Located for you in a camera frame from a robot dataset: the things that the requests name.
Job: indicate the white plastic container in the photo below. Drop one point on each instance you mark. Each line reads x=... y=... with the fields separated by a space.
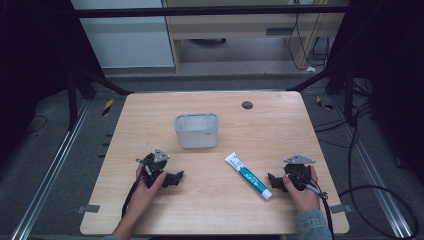
x=197 y=130

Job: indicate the white cabinet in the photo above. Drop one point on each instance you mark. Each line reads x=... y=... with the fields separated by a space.
x=123 y=40

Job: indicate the person's left hand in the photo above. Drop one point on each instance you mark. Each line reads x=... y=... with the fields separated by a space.
x=146 y=193

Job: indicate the person's right hand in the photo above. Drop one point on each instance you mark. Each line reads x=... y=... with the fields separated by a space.
x=302 y=196

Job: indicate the grey tape strip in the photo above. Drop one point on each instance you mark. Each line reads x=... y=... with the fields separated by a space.
x=88 y=209
x=340 y=208

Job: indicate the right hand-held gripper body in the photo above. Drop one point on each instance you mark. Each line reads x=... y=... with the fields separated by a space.
x=297 y=170

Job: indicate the black horizontal frame bar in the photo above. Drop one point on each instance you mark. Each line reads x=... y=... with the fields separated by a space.
x=210 y=11

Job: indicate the black metal stand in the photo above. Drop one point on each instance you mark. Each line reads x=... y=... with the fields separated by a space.
x=336 y=80
x=86 y=86

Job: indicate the light wooden desk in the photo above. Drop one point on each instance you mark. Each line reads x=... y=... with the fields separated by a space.
x=233 y=30

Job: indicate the yellow and black tape piece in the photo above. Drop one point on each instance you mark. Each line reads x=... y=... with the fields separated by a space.
x=107 y=106
x=323 y=103

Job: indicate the black curtain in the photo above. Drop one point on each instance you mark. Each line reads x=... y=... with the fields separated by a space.
x=36 y=66
x=390 y=76

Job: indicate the white and teal toothpaste tube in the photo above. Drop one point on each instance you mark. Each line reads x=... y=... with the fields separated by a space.
x=249 y=176

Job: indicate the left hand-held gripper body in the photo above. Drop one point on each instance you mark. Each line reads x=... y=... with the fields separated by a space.
x=156 y=163

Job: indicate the aluminium floor rail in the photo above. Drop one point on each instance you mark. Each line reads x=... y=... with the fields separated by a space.
x=50 y=173
x=370 y=166

